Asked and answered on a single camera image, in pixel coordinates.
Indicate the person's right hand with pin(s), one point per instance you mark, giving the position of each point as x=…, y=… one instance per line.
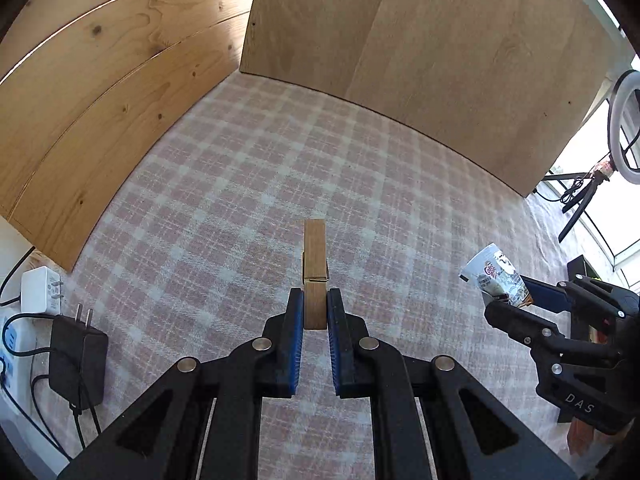
x=581, y=437

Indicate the white power adapter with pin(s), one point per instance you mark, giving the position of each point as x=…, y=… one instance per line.
x=40, y=290

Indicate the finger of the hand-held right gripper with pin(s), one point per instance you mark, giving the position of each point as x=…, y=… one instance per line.
x=520, y=327
x=547, y=295

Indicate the light wooden board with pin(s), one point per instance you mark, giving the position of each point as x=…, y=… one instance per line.
x=425, y=60

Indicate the white power strip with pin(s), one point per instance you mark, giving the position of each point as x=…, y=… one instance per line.
x=12, y=360

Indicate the black container box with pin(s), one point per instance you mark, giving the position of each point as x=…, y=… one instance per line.
x=580, y=265

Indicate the white orange creamer sachet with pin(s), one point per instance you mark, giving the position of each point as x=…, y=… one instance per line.
x=492, y=270

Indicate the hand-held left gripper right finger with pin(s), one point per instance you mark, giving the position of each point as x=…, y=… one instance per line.
x=336, y=355

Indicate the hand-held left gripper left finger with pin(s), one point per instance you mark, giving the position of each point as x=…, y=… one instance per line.
x=298, y=345

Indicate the printed paper tag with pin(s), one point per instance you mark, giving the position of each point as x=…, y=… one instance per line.
x=602, y=167

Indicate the black power adapter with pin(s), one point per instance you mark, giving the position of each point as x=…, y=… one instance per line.
x=75, y=355

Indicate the black tripod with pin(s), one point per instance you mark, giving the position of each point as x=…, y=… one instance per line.
x=573, y=219

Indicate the wooden clothespin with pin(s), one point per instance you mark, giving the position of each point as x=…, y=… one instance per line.
x=315, y=255

